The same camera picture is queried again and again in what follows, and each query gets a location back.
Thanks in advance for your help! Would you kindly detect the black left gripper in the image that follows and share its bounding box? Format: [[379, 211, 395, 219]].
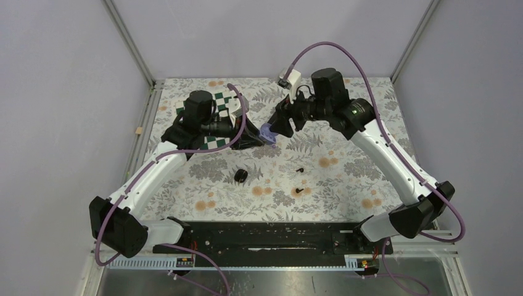
[[202, 114, 265, 150]]

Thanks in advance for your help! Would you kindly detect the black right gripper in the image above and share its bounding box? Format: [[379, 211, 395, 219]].
[[270, 84, 332, 139]]

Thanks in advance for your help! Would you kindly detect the purple earbud charging case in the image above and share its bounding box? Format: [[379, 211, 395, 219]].
[[258, 123, 277, 146]]

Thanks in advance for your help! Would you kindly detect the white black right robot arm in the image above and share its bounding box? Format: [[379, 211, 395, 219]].
[[269, 68, 455, 254]]

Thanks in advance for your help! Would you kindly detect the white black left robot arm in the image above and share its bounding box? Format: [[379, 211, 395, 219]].
[[89, 84, 264, 266]]

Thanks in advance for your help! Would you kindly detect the black round cap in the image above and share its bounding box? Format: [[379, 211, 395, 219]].
[[233, 169, 248, 184]]

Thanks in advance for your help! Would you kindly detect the green white checkered board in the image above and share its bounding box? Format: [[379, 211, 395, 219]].
[[168, 90, 237, 150]]

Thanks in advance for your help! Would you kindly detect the floral patterned table mat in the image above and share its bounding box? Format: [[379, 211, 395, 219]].
[[141, 78, 414, 222]]

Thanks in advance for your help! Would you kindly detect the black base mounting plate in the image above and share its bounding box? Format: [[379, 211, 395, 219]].
[[177, 221, 393, 264]]

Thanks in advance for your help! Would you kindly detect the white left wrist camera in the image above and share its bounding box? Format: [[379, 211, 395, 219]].
[[227, 97, 249, 125]]

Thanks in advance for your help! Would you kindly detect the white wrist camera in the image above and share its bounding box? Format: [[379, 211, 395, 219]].
[[227, 97, 249, 125], [277, 69, 302, 103]]

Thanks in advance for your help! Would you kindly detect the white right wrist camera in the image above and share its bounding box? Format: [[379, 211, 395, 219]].
[[277, 69, 302, 103]]

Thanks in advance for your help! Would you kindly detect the white slotted cable duct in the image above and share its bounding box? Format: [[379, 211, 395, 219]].
[[108, 254, 377, 271]]

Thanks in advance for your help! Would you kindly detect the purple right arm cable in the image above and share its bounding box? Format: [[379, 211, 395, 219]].
[[284, 41, 467, 243]]

